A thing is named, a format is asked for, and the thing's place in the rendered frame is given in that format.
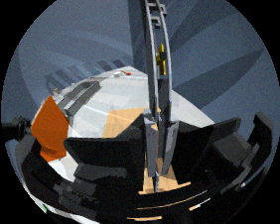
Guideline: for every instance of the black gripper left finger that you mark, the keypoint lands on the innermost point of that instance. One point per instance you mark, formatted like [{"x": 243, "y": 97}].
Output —
[{"x": 127, "y": 150}]

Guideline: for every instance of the dark grey cylinder with tan top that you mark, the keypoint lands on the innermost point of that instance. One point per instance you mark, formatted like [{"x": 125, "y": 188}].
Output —
[{"x": 56, "y": 92}]

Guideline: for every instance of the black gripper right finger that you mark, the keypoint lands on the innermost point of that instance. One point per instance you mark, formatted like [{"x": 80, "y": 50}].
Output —
[{"x": 192, "y": 144}]

